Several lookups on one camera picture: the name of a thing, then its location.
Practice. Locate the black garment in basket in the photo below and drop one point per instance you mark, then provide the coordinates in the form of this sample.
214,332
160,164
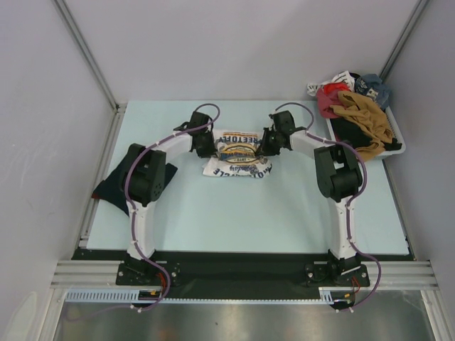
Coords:
372,137

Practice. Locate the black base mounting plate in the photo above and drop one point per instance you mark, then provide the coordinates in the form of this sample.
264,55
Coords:
249,274

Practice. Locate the left aluminium frame post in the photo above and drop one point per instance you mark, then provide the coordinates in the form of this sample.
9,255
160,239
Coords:
82,46

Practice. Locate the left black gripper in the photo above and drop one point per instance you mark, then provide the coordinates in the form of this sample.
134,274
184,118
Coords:
211,152

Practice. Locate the aluminium frame post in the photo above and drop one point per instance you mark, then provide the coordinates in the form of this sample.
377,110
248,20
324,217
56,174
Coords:
82,46
408,29

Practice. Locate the white printed garment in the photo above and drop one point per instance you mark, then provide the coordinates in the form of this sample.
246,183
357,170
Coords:
342,77

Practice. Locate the white slotted cable duct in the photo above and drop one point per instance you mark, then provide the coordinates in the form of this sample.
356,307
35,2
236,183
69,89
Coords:
320,296

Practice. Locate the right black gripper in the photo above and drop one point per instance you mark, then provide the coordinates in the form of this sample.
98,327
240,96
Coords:
265,150

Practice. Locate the navy tank top red trim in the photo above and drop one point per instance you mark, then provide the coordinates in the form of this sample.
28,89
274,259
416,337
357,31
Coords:
109,189

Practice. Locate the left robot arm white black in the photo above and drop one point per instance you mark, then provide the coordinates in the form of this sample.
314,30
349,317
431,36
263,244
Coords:
145,172

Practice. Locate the right aluminium frame post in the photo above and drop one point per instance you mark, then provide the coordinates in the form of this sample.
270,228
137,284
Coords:
408,29

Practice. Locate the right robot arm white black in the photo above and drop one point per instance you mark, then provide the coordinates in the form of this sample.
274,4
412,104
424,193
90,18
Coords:
340,175

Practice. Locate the blue denim printed garment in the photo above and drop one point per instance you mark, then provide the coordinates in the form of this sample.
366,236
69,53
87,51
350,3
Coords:
372,86

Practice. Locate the white plastic laundry basket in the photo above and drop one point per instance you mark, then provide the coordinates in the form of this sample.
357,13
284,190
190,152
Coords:
373,117

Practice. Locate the white tank top navy trim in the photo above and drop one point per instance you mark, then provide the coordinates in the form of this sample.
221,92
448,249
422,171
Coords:
235,155

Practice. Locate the red pink garment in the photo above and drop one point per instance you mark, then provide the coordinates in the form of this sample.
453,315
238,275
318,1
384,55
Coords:
327,96

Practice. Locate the tan brown garment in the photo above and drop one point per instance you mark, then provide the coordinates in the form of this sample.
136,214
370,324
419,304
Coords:
355,102

